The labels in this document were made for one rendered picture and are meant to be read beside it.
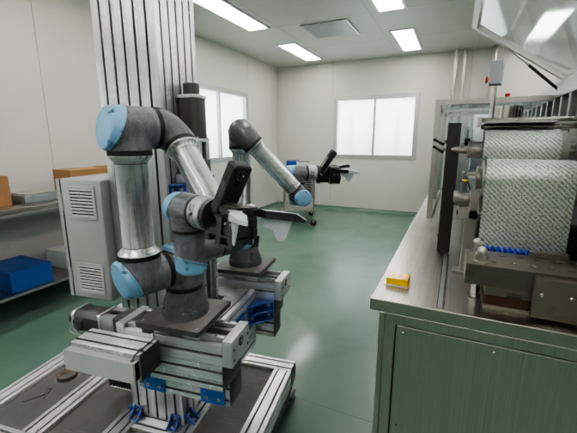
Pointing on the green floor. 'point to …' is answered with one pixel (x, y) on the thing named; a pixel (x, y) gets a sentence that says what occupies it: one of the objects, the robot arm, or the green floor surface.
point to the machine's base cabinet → (470, 381)
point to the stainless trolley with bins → (299, 205)
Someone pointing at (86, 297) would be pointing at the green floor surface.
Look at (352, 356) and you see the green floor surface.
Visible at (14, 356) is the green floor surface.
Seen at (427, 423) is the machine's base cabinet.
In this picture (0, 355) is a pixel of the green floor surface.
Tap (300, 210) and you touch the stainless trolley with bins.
